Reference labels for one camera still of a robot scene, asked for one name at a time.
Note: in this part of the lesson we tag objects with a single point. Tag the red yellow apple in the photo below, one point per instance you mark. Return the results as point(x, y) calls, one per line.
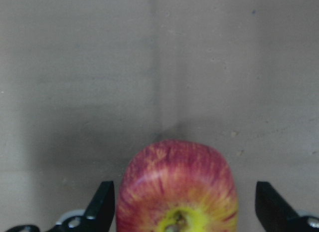
point(177, 186)

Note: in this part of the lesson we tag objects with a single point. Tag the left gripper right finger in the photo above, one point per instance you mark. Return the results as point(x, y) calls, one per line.
point(276, 215)

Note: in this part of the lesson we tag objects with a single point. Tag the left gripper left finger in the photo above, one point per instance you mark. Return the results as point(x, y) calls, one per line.
point(97, 217)

